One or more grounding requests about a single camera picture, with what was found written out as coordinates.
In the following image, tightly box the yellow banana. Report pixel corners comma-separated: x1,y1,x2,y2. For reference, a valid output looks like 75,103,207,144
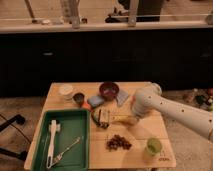
111,116,128,125

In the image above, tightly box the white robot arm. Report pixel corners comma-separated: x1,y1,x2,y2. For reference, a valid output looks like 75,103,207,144
131,83,213,142

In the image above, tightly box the green plastic cup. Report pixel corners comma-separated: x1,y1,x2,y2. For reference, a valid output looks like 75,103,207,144
145,137,162,156

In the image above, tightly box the small metal cup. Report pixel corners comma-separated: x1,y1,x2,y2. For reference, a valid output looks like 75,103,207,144
73,92,85,106

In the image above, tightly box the white ceramic cup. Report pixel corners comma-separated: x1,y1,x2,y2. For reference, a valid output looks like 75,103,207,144
59,85,73,100

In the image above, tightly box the wooden folding table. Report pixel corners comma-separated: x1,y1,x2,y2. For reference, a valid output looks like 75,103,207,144
23,81,177,171

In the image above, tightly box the grey folded cloth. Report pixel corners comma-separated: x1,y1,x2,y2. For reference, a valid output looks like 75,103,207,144
116,89,129,107

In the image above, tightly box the bunch of dark grapes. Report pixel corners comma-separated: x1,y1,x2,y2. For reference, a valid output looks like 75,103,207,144
106,135,132,150

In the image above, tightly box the tan block with dark object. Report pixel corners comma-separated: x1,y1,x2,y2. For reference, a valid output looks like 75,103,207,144
91,108,110,129

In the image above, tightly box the dark red bowl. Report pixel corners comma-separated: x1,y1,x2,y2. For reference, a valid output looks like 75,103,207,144
99,82,119,101

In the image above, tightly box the red tomato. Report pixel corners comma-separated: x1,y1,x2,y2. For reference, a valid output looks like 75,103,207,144
82,102,92,111

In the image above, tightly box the metal fork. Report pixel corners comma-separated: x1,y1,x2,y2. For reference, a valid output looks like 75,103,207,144
51,137,81,167

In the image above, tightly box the green plastic tray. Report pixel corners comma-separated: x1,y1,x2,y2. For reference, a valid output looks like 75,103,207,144
31,109,90,171

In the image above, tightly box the black chair base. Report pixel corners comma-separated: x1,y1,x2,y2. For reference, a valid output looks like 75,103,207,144
0,114,31,161

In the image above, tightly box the white handled brush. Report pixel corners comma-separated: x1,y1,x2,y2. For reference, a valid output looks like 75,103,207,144
46,120,60,169

